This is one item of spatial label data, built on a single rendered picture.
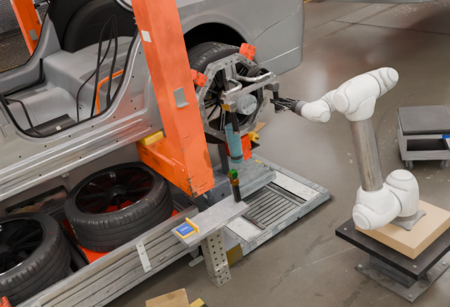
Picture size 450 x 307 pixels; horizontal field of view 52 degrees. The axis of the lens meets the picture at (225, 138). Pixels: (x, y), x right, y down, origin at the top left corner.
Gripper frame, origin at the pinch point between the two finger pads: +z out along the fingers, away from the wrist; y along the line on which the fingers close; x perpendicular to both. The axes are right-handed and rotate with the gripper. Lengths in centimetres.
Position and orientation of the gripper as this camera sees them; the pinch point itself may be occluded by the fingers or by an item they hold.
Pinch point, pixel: (276, 100)
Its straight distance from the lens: 290.7
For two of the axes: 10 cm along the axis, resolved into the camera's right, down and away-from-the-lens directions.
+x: -1.7, -8.7, -4.6
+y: 7.9, -4.0, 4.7
